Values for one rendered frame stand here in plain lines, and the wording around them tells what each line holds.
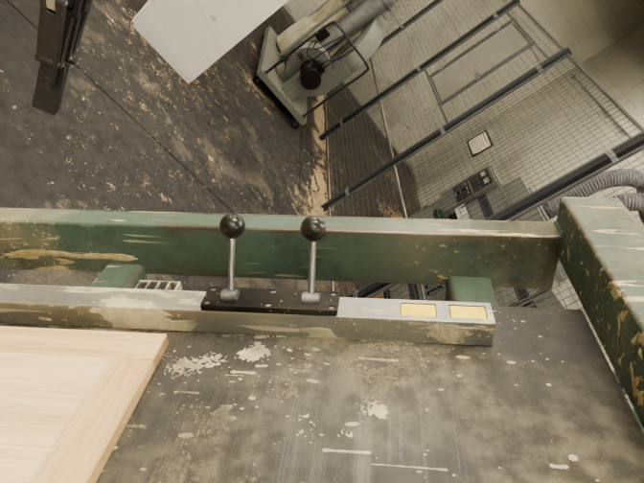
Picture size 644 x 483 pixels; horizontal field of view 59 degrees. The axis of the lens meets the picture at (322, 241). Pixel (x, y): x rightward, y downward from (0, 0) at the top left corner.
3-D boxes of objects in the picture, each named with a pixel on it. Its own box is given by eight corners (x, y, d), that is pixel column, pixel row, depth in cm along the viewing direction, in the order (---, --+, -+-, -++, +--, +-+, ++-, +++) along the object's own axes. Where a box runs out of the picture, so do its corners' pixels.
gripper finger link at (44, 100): (67, 65, 71) (65, 67, 70) (57, 113, 75) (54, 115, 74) (43, 55, 70) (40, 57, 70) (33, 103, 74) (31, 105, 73)
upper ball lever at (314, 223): (299, 305, 85) (302, 216, 85) (325, 306, 84) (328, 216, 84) (295, 308, 81) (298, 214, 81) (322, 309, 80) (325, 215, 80)
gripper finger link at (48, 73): (62, 52, 69) (53, 59, 67) (54, 88, 72) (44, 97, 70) (50, 47, 69) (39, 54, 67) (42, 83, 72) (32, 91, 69)
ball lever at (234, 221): (221, 301, 86) (223, 213, 86) (245, 302, 85) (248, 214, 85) (214, 305, 82) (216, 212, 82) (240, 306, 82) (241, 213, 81)
